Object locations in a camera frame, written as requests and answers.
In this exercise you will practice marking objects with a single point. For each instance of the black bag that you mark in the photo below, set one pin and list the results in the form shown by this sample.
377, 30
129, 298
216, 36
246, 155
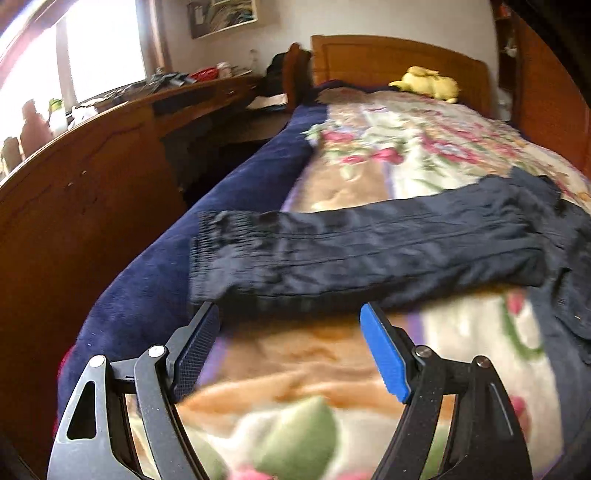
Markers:
276, 71

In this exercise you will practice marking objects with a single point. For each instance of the dark navy jacket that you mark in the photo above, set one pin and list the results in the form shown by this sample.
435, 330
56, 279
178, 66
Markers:
369, 249

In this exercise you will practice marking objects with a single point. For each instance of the wooden chair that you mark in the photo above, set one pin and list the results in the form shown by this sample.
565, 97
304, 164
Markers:
295, 74

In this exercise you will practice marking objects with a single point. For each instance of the wooden bed headboard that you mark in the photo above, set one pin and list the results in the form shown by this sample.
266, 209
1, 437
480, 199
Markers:
369, 60

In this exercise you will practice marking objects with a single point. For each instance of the floral printed blanket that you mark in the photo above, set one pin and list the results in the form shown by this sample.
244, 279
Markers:
415, 138

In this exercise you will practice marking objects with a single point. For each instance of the wooden wardrobe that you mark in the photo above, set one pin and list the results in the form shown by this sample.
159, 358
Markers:
549, 101

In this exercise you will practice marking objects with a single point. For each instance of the white paper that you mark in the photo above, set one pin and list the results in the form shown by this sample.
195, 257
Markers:
270, 101

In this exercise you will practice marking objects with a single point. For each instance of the white bottle with green cap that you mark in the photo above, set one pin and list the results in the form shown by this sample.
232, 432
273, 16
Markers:
57, 119

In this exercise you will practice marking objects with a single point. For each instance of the white wall shelf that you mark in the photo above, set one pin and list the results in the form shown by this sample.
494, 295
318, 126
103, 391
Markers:
226, 16

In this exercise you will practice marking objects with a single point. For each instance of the wooden desk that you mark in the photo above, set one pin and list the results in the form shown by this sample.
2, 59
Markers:
69, 207

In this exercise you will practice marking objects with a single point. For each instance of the yellow plush toy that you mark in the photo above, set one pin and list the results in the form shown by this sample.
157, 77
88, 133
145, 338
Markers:
427, 82

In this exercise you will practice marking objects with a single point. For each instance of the red basket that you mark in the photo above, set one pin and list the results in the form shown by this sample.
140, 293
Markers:
204, 74

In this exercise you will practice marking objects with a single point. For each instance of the window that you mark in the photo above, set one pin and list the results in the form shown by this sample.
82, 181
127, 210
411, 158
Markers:
101, 50

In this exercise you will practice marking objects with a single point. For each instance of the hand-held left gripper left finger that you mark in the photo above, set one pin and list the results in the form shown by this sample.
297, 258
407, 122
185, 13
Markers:
199, 333

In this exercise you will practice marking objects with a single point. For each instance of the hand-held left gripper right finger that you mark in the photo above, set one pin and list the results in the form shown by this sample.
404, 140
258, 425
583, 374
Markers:
386, 356

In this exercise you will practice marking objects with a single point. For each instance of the navy blue fleece blanket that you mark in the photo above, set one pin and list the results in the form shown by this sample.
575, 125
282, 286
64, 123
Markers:
161, 277

